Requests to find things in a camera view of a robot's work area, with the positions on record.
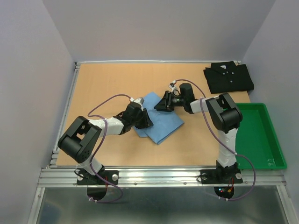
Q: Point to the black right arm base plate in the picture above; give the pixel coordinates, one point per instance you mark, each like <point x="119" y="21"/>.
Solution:
<point x="213" y="176"/>

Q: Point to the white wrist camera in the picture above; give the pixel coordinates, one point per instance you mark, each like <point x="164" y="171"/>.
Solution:
<point x="137" y="100"/>
<point x="174" y="88"/>

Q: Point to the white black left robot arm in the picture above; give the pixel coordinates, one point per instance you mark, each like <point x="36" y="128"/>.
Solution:
<point x="80" y="138"/>

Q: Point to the light blue long sleeve shirt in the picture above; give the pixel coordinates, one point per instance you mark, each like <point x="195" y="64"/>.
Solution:
<point x="164" y="123"/>

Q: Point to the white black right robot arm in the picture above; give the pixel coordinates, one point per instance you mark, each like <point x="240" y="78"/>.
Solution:
<point x="226" y="118"/>

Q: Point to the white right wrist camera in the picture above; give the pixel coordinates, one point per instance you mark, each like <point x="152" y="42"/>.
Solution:
<point x="174" y="88"/>

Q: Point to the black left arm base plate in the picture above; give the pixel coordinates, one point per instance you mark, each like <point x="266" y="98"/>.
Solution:
<point x="84" y="178"/>

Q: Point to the green plastic tray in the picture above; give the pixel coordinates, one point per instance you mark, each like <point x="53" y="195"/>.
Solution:
<point x="257" y="140"/>

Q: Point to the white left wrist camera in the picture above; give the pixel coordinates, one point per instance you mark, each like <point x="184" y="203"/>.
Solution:
<point x="137" y="100"/>

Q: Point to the folded black shirt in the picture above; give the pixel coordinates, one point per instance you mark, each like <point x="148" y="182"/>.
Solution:
<point x="228" y="77"/>

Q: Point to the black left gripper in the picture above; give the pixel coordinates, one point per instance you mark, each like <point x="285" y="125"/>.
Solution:
<point x="146" y="122"/>

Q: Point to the aluminium table frame rail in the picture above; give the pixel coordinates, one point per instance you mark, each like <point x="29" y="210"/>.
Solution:
<point x="55" y="200"/>

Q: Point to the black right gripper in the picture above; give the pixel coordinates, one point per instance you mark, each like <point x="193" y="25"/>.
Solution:
<point x="165" y="103"/>

